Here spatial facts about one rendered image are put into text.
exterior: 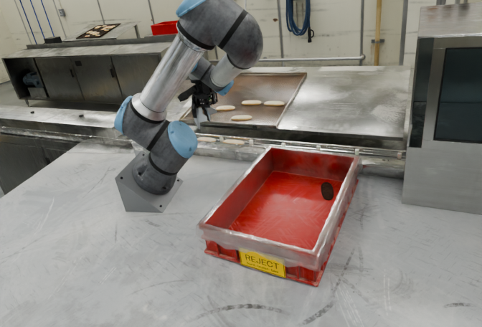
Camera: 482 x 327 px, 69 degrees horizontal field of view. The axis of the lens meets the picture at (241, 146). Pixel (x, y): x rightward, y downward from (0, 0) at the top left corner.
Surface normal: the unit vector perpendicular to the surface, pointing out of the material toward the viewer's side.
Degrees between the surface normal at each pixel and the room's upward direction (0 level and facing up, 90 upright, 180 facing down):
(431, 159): 90
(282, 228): 0
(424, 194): 90
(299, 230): 0
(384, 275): 0
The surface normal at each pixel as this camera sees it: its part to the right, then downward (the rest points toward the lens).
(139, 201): -0.21, 0.46
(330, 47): -0.42, 0.45
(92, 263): -0.12, -0.89
